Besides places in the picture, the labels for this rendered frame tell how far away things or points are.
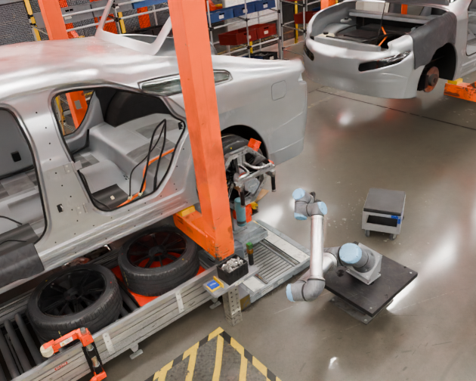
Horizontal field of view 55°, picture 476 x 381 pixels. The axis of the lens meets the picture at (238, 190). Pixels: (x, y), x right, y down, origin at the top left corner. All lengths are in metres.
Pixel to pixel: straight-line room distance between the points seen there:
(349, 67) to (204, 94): 3.17
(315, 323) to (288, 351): 0.34
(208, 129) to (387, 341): 2.05
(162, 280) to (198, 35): 1.86
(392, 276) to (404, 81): 2.73
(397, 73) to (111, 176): 3.42
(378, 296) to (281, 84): 1.94
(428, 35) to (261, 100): 2.50
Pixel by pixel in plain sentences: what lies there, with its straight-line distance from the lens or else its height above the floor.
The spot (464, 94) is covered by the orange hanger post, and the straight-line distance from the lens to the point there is 6.64.
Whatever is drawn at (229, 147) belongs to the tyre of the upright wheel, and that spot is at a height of 1.16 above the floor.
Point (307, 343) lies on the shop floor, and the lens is 3.67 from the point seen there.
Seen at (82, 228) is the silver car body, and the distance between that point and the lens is 3.53.
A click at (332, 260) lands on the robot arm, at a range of 3.49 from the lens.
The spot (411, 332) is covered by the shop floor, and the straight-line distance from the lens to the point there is 3.83.
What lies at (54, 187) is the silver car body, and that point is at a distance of 3.32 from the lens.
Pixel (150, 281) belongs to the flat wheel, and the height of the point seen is 0.44.
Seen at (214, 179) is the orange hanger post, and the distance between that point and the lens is 3.21.
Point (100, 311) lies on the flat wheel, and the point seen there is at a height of 0.48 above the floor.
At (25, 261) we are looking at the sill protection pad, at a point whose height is 0.91.
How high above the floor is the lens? 2.81
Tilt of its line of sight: 31 degrees down
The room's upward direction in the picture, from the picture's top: 6 degrees counter-clockwise
